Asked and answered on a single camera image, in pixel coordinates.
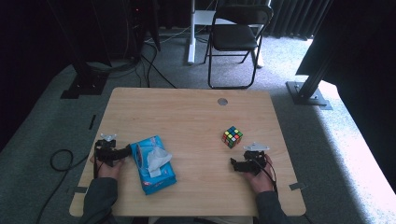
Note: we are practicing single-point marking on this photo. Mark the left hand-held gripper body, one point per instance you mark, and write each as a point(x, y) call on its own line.
point(106, 151)

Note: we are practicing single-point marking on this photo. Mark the blue wet wipe pack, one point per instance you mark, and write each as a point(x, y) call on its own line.
point(155, 183)

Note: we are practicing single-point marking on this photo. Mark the dark equipment rack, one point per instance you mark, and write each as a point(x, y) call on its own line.
point(140, 25)

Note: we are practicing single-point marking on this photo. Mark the multicoloured puzzle cube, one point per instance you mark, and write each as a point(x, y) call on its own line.
point(232, 137)

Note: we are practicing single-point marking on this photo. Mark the black folding chair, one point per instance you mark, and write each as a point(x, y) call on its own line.
point(232, 37)

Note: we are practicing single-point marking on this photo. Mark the person's left hand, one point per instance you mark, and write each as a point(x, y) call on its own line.
point(109, 171)

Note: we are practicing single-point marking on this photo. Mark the dark cloth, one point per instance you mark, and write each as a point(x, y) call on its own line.
point(364, 46)

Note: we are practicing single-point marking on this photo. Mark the black tape strip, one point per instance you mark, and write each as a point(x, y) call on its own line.
point(92, 122)

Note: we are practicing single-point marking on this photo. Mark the dark pleated curtain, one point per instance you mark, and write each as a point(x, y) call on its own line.
point(289, 18)

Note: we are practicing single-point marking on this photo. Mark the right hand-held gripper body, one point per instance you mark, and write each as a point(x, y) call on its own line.
point(253, 161)

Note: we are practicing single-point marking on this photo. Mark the person's right hand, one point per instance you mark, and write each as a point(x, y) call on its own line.
point(263, 182)

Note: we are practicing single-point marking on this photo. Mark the round grey grommet cap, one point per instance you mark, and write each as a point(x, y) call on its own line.
point(222, 101)

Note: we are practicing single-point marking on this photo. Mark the black metal stand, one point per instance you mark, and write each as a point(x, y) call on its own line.
point(306, 93)
point(85, 82)

